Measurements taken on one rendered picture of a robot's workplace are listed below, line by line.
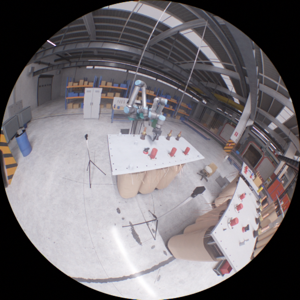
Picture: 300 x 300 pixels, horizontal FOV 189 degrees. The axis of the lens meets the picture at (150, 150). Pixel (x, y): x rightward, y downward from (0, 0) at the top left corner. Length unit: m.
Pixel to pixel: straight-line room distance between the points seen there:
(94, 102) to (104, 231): 5.59
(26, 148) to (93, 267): 4.23
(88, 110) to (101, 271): 6.38
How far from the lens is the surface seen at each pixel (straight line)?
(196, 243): 1.38
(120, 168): 0.93
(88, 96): 5.70
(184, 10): 9.77
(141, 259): 2.19
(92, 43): 7.54
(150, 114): 1.30
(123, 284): 2.43
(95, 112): 5.82
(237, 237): 1.14
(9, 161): 4.62
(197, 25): 9.08
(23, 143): 4.62
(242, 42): 3.48
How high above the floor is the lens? 2.07
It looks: 34 degrees down
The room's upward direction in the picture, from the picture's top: 20 degrees clockwise
